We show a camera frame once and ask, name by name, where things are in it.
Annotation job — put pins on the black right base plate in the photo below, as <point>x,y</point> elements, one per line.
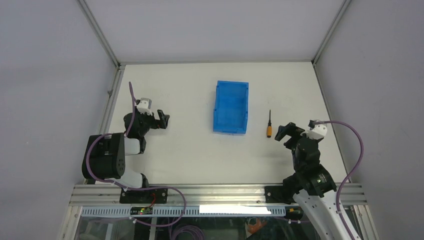
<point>280,194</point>

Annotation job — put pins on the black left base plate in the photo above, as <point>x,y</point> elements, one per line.
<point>144,197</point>

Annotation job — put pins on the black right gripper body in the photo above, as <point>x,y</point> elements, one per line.
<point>317,140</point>

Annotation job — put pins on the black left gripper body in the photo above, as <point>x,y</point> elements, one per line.
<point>147,122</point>

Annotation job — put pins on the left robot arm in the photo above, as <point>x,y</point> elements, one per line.
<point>105,156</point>

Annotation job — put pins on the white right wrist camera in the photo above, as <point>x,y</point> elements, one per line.
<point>316,131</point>

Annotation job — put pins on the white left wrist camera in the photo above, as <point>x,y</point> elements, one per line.
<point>143,106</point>

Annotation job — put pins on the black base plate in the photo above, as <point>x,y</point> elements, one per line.
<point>280,194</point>
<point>144,197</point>

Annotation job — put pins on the grey slotted cable duct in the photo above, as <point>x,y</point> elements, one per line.
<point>189,211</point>

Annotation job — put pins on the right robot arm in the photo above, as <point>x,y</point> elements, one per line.
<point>312,186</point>

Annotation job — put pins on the orange black screwdriver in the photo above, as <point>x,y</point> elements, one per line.
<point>269,126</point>

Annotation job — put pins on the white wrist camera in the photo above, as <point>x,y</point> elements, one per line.
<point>143,106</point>
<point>316,131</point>

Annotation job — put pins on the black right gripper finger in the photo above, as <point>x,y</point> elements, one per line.
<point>290,144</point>
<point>283,131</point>

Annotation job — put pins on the blue plastic bin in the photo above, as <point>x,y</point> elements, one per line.
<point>230,113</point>

